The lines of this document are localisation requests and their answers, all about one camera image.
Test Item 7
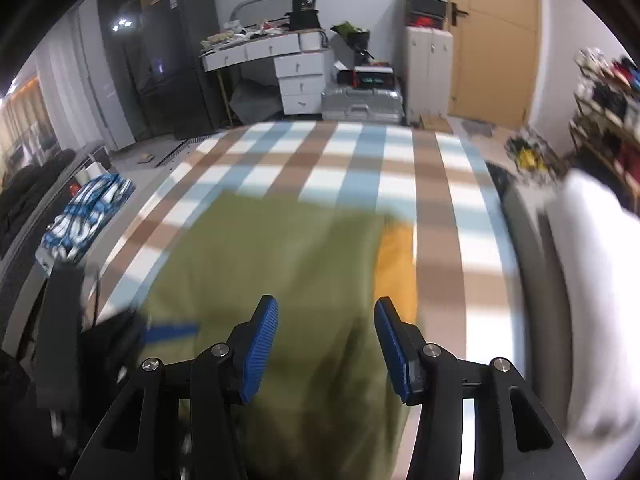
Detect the olive green orange jacket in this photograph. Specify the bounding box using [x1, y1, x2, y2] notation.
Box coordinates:
[142, 192, 418, 479]

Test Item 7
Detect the blue white patterned cloth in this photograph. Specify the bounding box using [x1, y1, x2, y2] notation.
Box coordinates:
[39, 174, 136, 263]

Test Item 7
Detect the plaid checkered bed sheet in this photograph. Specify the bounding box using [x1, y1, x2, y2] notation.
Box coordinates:
[99, 122, 526, 367]

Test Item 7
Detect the white pillow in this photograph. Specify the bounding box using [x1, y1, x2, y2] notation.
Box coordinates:
[546, 169, 639, 479]

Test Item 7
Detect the black refrigerator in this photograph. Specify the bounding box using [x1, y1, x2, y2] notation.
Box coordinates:
[98, 0, 230, 142]

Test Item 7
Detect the white desk with drawers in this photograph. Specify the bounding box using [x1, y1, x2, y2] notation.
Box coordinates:
[201, 29, 335, 125]

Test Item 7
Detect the silver aluminium suitcase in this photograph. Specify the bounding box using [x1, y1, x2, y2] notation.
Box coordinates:
[321, 86, 405, 125]

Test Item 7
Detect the wooden shoe rack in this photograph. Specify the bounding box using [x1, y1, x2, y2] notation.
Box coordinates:
[570, 48, 639, 208]

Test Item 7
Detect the black box on suitcase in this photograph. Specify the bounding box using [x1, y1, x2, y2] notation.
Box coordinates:
[336, 65, 396, 90]

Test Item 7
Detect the white narrow cabinet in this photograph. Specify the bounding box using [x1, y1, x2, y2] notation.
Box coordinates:
[404, 27, 454, 124]

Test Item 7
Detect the yellow black toolbox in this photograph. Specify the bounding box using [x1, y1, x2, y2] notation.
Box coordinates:
[404, 0, 449, 29]

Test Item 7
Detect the wooden door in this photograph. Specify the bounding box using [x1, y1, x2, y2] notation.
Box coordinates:
[447, 0, 540, 130]

